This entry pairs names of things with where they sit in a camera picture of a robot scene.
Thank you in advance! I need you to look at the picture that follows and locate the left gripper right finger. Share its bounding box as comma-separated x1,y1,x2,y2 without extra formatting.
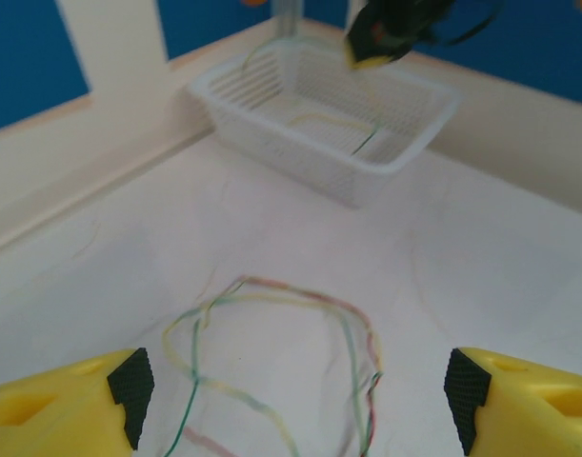
443,347,582,457

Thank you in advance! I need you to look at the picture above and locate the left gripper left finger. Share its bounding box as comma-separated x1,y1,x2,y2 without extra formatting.
0,347,156,457

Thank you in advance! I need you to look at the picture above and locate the yellow green thin wire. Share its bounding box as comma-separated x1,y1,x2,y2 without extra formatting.
337,311,371,457

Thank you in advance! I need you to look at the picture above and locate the pile of coloured wires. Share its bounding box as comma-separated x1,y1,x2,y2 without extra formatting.
183,274,386,457
161,292,368,457

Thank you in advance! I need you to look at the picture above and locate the white perforated plastic basket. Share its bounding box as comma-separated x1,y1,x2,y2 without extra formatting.
188,37,465,209

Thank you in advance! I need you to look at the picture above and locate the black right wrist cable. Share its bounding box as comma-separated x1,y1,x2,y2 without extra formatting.
428,0,509,48

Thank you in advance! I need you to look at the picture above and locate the aluminium frame post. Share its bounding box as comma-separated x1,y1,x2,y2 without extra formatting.
269,0,304,37

